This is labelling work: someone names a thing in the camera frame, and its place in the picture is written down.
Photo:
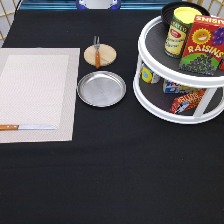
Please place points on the round silver metal plate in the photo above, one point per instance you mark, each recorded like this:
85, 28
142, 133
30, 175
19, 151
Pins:
101, 88

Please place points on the wooden handled fork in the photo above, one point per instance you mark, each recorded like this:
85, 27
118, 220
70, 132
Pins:
96, 43

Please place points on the blue yellow small package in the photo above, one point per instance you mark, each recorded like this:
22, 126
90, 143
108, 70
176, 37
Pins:
148, 75

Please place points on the round wooden coaster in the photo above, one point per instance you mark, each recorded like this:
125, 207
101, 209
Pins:
107, 55

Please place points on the white blue small carton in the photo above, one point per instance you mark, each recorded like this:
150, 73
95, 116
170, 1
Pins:
172, 87

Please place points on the red orange snack box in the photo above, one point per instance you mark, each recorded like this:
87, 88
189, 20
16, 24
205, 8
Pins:
187, 101

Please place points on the white two-tier turntable rack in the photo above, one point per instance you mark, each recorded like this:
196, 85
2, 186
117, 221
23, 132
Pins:
151, 52

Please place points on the beige woven placemat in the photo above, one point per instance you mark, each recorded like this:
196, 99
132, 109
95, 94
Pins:
38, 87

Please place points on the red raisins box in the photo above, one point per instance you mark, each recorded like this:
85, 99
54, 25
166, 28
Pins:
204, 49

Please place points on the yellow lidded green can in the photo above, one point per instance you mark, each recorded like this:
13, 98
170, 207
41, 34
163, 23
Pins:
181, 23

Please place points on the black bowl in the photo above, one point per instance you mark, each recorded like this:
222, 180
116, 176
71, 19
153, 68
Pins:
168, 10

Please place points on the wooden handled knife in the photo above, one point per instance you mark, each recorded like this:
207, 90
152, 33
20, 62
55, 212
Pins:
26, 127

